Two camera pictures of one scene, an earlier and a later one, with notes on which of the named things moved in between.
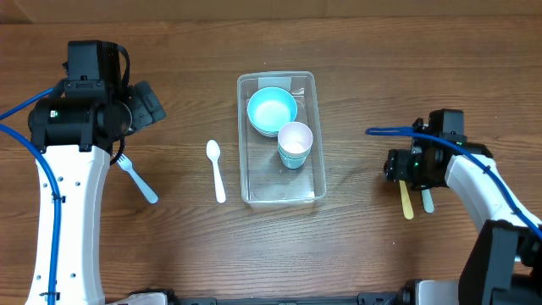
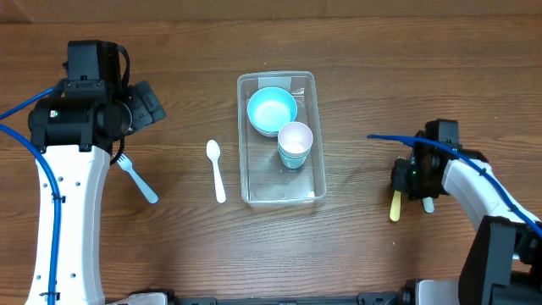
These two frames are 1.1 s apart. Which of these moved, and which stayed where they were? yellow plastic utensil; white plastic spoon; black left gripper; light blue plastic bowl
Moved: yellow plastic utensil
Stayed: black left gripper; white plastic spoon; light blue plastic bowl
